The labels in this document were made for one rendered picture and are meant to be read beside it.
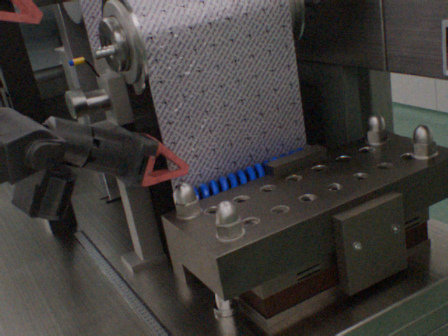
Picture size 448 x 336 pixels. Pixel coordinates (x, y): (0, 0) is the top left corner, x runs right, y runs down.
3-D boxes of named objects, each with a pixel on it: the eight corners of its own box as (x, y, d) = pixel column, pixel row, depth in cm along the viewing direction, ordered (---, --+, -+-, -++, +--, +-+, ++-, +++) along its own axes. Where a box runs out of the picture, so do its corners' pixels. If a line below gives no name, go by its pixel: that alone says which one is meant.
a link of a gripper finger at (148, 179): (187, 197, 84) (127, 185, 79) (167, 183, 90) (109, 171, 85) (201, 150, 84) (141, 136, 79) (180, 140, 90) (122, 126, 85)
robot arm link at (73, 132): (50, 122, 72) (41, 108, 76) (33, 174, 73) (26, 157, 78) (104, 135, 75) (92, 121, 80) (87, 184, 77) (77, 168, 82)
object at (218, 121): (176, 208, 87) (149, 85, 80) (306, 158, 97) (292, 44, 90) (178, 208, 87) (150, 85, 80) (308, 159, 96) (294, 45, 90)
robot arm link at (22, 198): (35, 142, 66) (-12, 113, 70) (5, 234, 69) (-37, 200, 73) (110, 145, 76) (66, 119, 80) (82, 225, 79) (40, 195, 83)
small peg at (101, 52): (91, 48, 80) (94, 50, 79) (111, 43, 81) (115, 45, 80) (93, 58, 81) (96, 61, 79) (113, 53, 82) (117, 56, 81)
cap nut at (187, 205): (171, 214, 81) (164, 184, 79) (195, 205, 82) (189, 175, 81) (183, 222, 78) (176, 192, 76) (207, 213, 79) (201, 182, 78)
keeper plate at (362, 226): (340, 290, 79) (331, 215, 75) (397, 261, 83) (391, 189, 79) (353, 298, 77) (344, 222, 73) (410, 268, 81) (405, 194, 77)
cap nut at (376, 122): (360, 142, 94) (357, 115, 92) (377, 135, 96) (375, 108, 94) (376, 147, 91) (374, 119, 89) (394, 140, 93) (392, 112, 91)
